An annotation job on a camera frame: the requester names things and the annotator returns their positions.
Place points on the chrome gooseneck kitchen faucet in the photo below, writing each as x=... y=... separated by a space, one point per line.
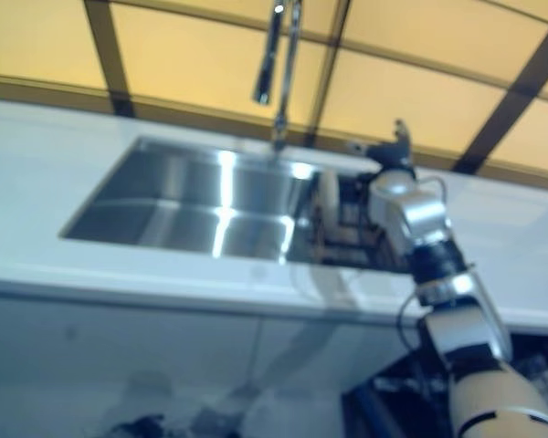
x=287 y=68

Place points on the cream plate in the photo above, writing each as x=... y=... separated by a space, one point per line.
x=329 y=205

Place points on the yellow window with dark frame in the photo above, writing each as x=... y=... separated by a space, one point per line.
x=415 y=59

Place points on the stainless steel sink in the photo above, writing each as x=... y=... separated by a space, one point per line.
x=187 y=205

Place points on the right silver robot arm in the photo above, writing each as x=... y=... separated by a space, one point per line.
x=429 y=228

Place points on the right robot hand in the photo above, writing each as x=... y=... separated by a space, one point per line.
x=395 y=155

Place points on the dishwasher door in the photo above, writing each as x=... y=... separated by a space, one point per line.
x=358 y=415

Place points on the built-in dishwasher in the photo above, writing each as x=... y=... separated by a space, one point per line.
x=393 y=401

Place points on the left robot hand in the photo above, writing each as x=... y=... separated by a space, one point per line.
x=139 y=426

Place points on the black sink drying rack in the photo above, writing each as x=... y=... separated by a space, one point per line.
x=351 y=246

